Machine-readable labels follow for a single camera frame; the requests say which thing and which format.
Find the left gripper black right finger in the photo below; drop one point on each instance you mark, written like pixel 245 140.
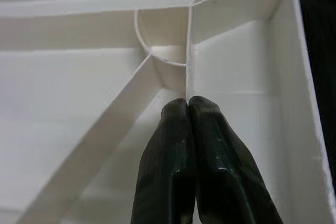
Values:
pixel 225 176

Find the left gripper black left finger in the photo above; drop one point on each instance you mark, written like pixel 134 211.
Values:
pixel 168 169

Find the black cloth table cover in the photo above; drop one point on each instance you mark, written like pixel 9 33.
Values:
pixel 323 51

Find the white plastic table top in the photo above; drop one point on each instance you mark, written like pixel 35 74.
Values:
pixel 78 77

